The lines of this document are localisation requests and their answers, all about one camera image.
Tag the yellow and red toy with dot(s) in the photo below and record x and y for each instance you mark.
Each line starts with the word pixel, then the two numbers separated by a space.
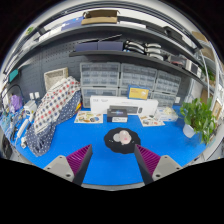
pixel 78 107

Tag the grey pegboard panel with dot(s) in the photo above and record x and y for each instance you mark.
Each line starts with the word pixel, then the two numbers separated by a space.
pixel 33 80

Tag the white woven basket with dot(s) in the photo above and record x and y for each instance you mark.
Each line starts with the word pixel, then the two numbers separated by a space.
pixel 55 78

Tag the small black box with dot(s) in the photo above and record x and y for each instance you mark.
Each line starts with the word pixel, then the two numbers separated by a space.
pixel 117 116

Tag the green potted plant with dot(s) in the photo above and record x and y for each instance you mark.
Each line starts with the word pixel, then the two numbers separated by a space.
pixel 196 116

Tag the purple soft bag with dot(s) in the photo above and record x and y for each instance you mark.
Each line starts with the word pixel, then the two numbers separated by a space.
pixel 16 102

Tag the food sticker sheet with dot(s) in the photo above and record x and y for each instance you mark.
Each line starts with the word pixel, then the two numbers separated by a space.
pixel 88 117

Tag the teal tool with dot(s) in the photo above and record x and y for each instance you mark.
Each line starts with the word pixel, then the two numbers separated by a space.
pixel 13 75

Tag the blue and yellow card package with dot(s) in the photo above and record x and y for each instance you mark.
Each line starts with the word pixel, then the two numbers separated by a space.
pixel 138 92

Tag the red blue checkered cloth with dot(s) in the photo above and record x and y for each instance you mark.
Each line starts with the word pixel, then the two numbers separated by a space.
pixel 55 100

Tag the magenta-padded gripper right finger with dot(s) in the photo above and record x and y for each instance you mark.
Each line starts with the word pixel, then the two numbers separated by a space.
pixel 163 166

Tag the small white appliance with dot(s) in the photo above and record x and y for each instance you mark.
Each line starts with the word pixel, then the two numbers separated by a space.
pixel 30 108

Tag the pink computer mouse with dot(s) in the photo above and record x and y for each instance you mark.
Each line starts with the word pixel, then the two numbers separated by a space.
pixel 125 137

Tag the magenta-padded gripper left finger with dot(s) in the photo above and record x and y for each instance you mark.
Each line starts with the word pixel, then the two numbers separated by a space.
pixel 62 166

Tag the cartoon sticker sheet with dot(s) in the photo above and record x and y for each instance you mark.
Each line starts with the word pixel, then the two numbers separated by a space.
pixel 151 121

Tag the black mouse pad with eyes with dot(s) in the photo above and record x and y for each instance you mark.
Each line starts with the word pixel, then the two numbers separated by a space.
pixel 111 147

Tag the clear plastic tissue pack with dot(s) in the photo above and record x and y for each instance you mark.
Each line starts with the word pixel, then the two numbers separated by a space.
pixel 166 114

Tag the long white keyboard box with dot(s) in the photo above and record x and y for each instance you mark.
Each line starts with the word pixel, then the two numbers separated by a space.
pixel 100 104

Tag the navy polka-dot cloth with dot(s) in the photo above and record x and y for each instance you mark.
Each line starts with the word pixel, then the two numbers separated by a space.
pixel 43 140

